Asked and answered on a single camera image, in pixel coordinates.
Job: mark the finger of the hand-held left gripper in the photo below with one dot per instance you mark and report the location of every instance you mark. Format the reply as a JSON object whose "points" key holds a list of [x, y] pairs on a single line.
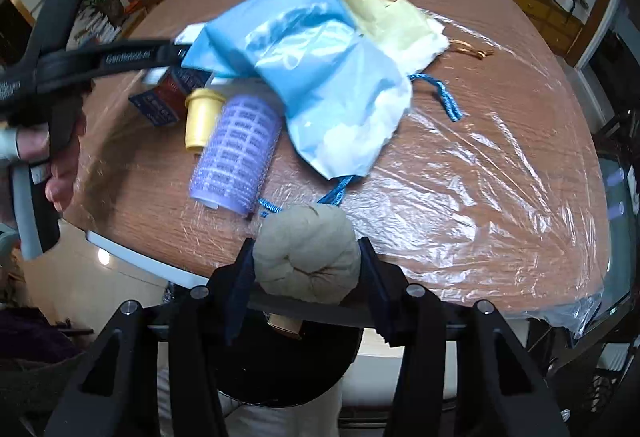
{"points": [[145, 57]]}

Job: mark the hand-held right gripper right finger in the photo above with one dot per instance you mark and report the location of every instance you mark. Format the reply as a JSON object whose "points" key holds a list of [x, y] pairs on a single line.
{"points": [[375, 287]]}

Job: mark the blue plastic bag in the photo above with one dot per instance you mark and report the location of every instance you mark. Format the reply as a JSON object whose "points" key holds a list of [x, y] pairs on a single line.
{"points": [[300, 52]]}

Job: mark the black round bin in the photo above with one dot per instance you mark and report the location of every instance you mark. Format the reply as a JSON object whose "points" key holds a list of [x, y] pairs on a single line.
{"points": [[290, 367]]}

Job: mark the person's left hand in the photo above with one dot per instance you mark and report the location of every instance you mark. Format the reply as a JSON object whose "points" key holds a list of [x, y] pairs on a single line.
{"points": [[62, 177]]}

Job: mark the beige cloth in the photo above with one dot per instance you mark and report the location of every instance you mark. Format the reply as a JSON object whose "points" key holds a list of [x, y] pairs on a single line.
{"points": [[305, 247]]}

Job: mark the purple hair roller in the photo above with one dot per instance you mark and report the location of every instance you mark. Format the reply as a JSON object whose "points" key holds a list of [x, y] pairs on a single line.
{"points": [[235, 152]]}

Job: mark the small yellow bottle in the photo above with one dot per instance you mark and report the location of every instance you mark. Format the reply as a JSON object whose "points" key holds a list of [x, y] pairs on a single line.
{"points": [[200, 122]]}

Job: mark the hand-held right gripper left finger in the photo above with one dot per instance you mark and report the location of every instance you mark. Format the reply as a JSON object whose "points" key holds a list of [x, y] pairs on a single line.
{"points": [[240, 287]]}

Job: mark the red and blue box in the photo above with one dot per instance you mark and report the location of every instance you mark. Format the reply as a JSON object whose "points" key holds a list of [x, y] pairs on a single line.
{"points": [[165, 102]]}

